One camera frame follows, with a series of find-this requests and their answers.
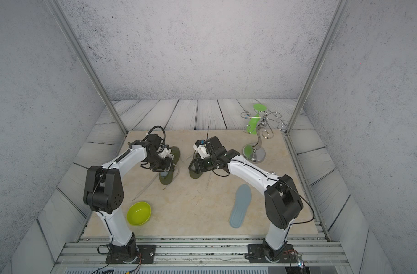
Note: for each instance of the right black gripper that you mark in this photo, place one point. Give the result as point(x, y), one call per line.
point(199, 166)

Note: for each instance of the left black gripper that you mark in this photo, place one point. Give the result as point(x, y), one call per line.
point(166, 166)

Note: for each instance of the olive green shoe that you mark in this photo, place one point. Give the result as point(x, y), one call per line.
point(195, 166)
point(165, 177)

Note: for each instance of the grey blue insole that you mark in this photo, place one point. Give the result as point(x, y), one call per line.
point(243, 198)

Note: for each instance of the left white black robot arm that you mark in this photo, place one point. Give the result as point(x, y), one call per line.
point(104, 192)

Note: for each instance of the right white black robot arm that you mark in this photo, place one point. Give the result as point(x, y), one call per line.
point(284, 205)

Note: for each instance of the green plastic wine glass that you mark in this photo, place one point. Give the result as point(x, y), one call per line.
point(259, 110)

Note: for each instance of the lime green bowl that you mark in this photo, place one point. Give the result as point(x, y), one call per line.
point(139, 214)

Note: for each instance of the silver metal cup stand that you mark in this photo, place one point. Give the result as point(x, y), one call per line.
point(270, 122)

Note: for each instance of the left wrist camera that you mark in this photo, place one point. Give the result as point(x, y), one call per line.
point(165, 152)

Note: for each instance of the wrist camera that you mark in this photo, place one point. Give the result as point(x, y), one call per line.
point(200, 149)
point(165, 152)

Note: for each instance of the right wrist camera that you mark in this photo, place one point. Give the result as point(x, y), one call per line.
point(200, 149)

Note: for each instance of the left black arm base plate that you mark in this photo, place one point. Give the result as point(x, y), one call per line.
point(140, 254)

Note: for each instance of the aluminium front rail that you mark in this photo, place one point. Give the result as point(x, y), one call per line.
point(240, 251)

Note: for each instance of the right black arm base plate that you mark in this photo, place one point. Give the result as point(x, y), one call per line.
point(262, 253)

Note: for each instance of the right aluminium frame post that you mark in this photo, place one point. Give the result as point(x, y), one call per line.
point(339, 13)

